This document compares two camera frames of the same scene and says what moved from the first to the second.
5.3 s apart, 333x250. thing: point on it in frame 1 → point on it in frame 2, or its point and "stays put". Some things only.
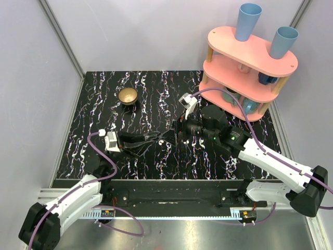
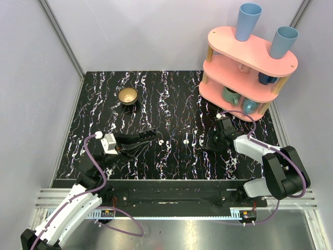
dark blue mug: x=265 y=79 stays put
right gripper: x=182 y=124 → x=208 y=144
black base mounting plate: x=175 y=195 stays put
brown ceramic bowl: x=128 y=96 stays put
